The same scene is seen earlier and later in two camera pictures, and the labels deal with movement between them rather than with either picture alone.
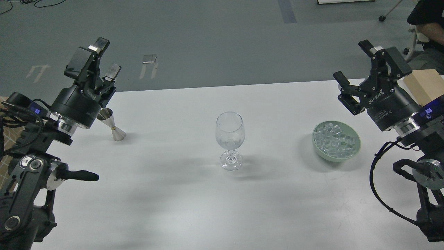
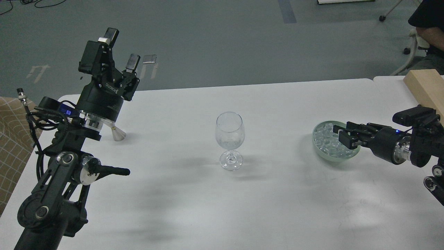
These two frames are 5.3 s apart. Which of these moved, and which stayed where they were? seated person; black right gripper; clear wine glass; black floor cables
Moved: black right gripper
Stayed: black floor cables; seated person; clear wine glass
